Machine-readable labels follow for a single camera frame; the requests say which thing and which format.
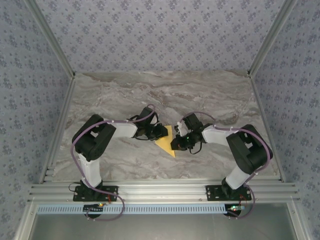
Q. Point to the aluminium side rail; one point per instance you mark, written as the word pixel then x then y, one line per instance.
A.
pixel 267 130
pixel 60 130

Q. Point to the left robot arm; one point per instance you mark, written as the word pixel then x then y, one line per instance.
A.
pixel 91 172

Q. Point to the controller board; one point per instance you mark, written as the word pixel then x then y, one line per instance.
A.
pixel 93 208
pixel 235 208

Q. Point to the left controller board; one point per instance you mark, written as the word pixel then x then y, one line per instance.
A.
pixel 93 208

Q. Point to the aluminium cross rail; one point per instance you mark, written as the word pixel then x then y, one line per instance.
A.
pixel 160 191

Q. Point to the grey metal panel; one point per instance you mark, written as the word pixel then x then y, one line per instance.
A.
pixel 160 230

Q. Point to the right controller board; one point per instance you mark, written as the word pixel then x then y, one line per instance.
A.
pixel 235 208

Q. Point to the aluminium frame post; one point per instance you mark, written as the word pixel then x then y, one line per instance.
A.
pixel 25 225
pixel 51 37
pixel 271 37
pixel 298 225

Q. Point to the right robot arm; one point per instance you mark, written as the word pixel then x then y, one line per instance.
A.
pixel 237 178

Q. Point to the pale yellow paper sheet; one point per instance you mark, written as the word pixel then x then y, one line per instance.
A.
pixel 165 145

